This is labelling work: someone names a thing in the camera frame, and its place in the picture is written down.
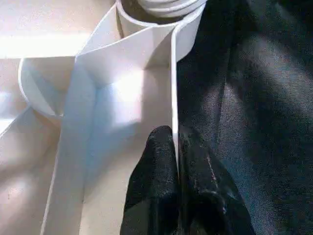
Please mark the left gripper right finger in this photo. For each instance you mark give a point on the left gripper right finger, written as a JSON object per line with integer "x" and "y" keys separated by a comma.
{"x": 210, "y": 195}

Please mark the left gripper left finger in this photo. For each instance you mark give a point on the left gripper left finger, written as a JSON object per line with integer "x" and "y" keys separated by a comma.
{"x": 154, "y": 183}

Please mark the white plastic table top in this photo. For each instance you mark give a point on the white plastic table top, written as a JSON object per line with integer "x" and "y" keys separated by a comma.
{"x": 85, "y": 110}

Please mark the white plastic table leg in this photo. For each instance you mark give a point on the white plastic table leg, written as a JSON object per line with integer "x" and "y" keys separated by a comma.
{"x": 171, "y": 7}

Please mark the black work mat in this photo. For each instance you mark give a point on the black work mat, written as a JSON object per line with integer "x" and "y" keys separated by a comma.
{"x": 256, "y": 110}

